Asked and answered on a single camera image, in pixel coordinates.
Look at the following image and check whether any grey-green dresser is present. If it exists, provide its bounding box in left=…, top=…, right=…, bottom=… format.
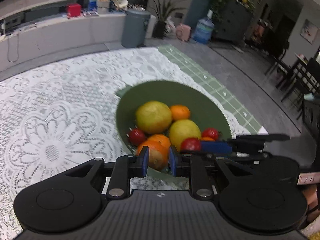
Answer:
left=212, top=0, right=254, bottom=43

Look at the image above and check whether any pink heater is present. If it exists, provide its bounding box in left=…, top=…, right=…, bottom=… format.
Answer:
left=176, top=24, right=192, bottom=42

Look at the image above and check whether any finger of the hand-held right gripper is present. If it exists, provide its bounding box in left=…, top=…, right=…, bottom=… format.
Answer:
left=180, top=150, right=273, bottom=162
left=200, top=134, right=292, bottom=155

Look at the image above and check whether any red cherry tomato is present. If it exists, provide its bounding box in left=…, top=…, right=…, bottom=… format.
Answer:
left=180, top=137, right=202, bottom=152
left=128, top=128, right=147, bottom=146
left=201, top=127, right=220, bottom=140

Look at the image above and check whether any blue water jug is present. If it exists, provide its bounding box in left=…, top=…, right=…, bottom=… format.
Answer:
left=193, top=9, right=215, bottom=44

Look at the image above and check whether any white lace tablecloth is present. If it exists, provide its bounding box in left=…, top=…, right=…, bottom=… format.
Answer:
left=0, top=46, right=269, bottom=240

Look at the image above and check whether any white marble media cabinet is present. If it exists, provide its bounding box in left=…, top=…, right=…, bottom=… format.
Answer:
left=0, top=0, right=157, bottom=80

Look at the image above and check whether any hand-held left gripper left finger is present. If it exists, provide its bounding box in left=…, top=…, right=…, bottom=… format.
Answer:
left=61, top=145, right=150, bottom=199

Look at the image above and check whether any long-leaf potted plant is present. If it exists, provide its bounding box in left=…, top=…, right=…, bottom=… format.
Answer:
left=145, top=0, right=193, bottom=39

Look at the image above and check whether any yellow pear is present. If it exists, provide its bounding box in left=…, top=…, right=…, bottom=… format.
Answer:
left=169, top=119, right=202, bottom=152

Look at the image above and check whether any framed wall picture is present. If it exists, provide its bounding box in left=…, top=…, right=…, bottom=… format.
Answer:
left=300, top=19, right=319, bottom=44

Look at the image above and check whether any red box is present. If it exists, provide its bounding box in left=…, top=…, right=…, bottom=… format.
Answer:
left=66, top=4, right=82, bottom=18

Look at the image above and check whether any grey trash bin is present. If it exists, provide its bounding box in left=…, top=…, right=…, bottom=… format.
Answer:
left=121, top=9, right=151, bottom=48

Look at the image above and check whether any green colander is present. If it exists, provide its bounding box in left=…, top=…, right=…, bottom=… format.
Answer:
left=115, top=80, right=232, bottom=183

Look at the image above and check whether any greenish pear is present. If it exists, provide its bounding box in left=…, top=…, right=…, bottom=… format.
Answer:
left=135, top=101, right=173, bottom=135

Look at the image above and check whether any white plastic bag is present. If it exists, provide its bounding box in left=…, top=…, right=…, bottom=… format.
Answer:
left=165, top=16, right=177, bottom=34

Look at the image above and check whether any person's right hand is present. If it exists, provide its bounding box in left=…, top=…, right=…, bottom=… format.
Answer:
left=300, top=184, right=320, bottom=222

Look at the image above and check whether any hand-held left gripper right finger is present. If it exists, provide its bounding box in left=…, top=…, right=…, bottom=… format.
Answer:
left=169, top=145, right=258, bottom=200

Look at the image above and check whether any black cable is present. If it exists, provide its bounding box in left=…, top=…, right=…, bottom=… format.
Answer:
left=6, top=34, right=20, bottom=63

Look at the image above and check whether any dark dining chair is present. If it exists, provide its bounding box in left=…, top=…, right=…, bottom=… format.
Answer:
left=281, top=57, right=320, bottom=113
left=265, top=40, right=290, bottom=80

